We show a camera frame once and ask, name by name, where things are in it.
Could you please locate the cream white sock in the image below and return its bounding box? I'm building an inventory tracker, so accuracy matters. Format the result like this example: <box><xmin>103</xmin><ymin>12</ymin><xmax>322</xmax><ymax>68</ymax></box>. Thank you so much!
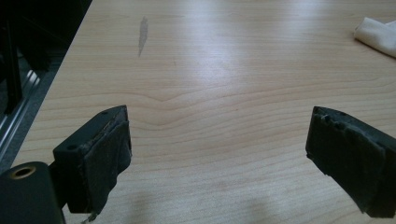
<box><xmin>353</xmin><ymin>17</ymin><xmax>396</xmax><ymax>59</ymax></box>

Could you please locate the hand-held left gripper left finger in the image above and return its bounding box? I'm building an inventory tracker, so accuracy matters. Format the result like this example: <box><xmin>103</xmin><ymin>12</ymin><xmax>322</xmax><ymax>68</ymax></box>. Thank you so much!
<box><xmin>49</xmin><ymin>105</ymin><xmax>133</xmax><ymax>216</ymax></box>

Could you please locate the metal floor rail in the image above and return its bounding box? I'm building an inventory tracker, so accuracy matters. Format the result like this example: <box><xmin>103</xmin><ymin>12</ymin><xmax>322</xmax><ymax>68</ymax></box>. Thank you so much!
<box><xmin>0</xmin><ymin>69</ymin><xmax>42</xmax><ymax>158</ymax></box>

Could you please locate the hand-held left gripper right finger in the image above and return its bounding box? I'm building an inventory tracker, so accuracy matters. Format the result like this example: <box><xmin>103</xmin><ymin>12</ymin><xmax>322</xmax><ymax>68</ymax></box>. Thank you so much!
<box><xmin>305</xmin><ymin>105</ymin><xmax>396</xmax><ymax>218</ymax></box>

